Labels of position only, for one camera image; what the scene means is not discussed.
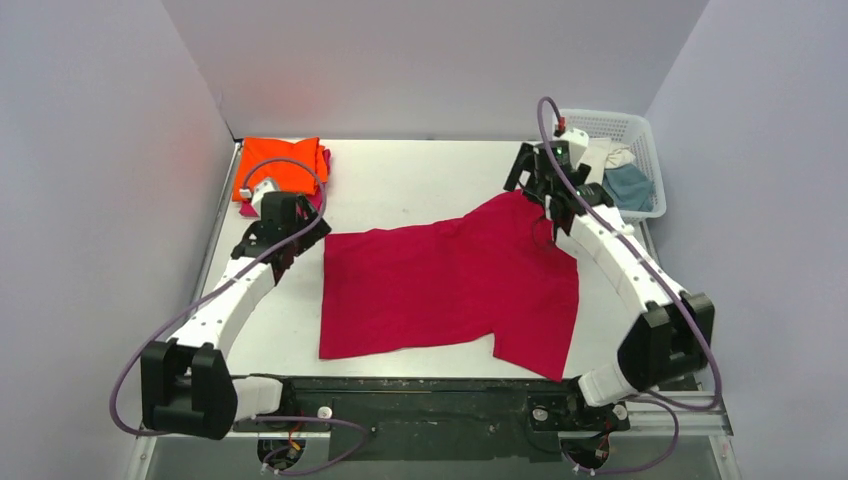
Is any white plastic basket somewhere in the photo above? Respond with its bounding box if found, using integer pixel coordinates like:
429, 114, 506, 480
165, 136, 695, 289
560, 108, 667, 223

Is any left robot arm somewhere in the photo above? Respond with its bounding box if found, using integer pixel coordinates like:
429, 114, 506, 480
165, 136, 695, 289
140, 191, 331, 440

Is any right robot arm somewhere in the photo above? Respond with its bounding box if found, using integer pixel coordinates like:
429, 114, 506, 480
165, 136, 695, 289
504, 140, 715, 429

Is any white cloth in basket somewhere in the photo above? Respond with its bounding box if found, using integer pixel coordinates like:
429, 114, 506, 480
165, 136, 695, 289
580, 138, 635, 184

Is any blue cloth in basket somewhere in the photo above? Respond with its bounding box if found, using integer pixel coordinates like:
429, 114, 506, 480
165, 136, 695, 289
602, 164, 655, 212

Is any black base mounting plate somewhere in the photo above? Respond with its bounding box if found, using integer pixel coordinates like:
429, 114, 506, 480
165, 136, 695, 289
235, 377, 631, 462

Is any red t-shirt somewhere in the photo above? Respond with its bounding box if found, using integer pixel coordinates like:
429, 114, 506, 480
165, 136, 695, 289
318, 192, 580, 381

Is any folded orange t-shirt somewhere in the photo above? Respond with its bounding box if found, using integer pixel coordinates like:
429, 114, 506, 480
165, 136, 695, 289
231, 137, 330, 203

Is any aluminium rail frame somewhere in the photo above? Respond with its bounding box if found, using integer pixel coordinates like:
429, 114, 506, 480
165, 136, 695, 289
127, 392, 741, 479

